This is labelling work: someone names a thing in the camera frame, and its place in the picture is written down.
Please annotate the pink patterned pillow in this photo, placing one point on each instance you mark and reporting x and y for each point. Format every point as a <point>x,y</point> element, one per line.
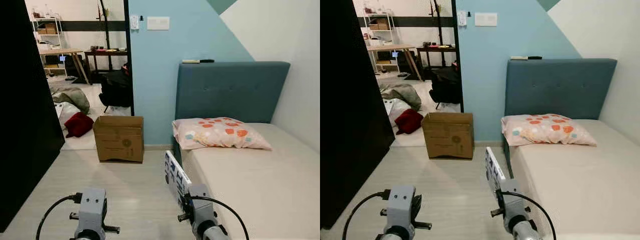
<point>220,134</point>
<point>547,130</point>

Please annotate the red cloth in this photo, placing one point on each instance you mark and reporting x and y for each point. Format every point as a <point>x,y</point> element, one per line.
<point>409,121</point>
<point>79,125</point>

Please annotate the white fabric bag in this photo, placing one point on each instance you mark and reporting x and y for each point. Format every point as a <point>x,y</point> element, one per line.
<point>65,112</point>
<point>396,109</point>

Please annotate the black door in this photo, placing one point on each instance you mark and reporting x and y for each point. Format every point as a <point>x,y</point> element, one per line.
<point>350,125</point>
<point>25,125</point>

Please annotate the grey green beanbag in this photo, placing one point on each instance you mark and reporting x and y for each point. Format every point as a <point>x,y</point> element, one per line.
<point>402,94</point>
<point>72,97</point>

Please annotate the large black bag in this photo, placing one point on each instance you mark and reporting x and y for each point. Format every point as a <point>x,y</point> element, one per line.
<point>445,86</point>
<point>116,90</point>

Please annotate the teal upholstered headboard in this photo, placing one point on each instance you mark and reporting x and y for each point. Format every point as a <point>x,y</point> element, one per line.
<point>560,87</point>
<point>230,90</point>

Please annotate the cream remote control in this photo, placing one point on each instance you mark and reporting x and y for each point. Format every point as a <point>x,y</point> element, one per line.
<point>190,61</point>
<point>519,58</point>

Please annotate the black remote control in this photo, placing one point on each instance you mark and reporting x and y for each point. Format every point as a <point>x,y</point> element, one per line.
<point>207,61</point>

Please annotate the dark wooden table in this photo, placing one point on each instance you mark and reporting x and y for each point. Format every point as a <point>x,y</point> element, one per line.
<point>107,52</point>
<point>437,48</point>

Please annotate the light wooden table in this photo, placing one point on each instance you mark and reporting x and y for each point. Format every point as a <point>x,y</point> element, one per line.
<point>60,51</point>
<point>390,47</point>

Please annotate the white shelf rack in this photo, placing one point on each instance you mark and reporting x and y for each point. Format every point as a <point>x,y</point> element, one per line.
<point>366,37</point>
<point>34,40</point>

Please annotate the black stand pole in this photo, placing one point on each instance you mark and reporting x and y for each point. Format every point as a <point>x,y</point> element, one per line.
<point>106,25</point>
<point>437,22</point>

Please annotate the small brown cardboard box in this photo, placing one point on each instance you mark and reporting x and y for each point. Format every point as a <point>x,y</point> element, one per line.
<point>380,24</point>
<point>47,29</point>

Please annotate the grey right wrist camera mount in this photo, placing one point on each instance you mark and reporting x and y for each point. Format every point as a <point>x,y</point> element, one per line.
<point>511,202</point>
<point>201,205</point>

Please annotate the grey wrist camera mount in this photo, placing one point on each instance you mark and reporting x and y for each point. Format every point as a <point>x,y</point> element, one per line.
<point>511,202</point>
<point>93,210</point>
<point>201,205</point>
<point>402,207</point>

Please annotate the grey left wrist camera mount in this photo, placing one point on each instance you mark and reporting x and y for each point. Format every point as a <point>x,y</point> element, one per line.
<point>93,210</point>
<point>402,207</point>

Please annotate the black door frame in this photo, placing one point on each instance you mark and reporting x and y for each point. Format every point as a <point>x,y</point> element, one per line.
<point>456,60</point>
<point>128,60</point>

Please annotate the white light switch plate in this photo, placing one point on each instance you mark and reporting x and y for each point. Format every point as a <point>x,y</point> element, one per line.
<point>158,23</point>
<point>486,19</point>

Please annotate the white wall bracket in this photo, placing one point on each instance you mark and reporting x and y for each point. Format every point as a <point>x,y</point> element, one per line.
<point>462,18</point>
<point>134,22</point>

